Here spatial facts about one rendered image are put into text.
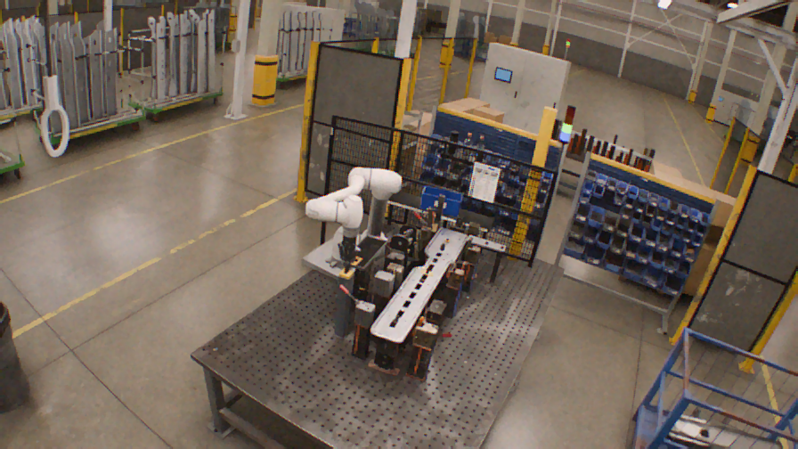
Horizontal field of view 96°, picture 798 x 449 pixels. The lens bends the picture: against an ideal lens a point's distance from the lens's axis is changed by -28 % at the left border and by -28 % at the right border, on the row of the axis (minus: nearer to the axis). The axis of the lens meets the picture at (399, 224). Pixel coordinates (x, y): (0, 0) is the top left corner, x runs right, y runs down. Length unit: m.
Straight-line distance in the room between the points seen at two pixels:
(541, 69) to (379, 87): 4.87
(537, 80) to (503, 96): 0.79
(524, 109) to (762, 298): 6.19
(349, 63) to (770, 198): 4.48
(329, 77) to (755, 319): 5.26
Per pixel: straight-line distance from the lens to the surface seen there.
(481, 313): 3.36
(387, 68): 5.07
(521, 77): 9.52
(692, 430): 3.56
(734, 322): 5.28
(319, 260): 3.54
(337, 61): 5.42
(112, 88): 9.21
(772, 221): 4.84
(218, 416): 3.17
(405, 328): 2.61
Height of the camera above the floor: 2.63
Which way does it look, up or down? 27 degrees down
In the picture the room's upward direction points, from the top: 9 degrees clockwise
